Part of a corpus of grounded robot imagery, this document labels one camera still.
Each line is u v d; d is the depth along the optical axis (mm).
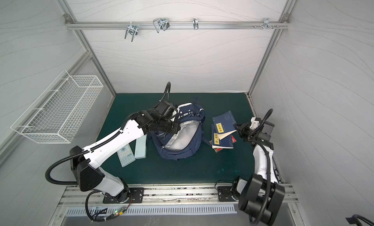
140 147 880
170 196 751
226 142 876
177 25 786
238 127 783
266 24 763
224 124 861
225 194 734
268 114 644
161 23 764
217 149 894
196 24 783
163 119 596
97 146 429
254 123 758
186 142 850
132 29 787
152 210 702
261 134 635
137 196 733
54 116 667
